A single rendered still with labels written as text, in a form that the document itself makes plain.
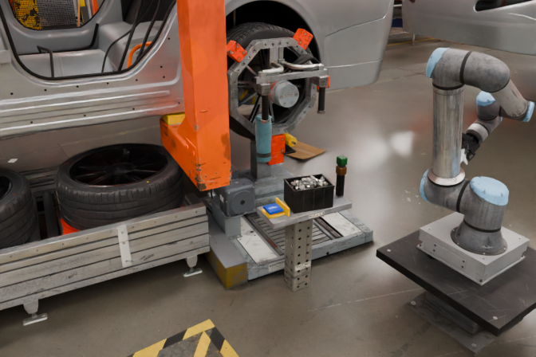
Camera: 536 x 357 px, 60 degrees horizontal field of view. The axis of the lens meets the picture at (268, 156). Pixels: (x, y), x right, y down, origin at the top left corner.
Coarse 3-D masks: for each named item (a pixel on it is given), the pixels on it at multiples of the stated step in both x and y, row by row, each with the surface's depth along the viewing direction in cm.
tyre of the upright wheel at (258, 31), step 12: (252, 24) 263; (264, 24) 261; (228, 36) 259; (240, 36) 249; (252, 36) 250; (264, 36) 253; (276, 36) 256; (288, 36) 259; (228, 60) 248; (240, 132) 268
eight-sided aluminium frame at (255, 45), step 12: (252, 48) 243; (264, 48) 246; (300, 48) 256; (228, 72) 246; (240, 72) 245; (228, 84) 249; (312, 84) 268; (228, 96) 251; (312, 96) 271; (300, 108) 276; (240, 120) 255; (288, 120) 276; (300, 120) 274; (252, 132) 262; (276, 132) 269; (288, 132) 272
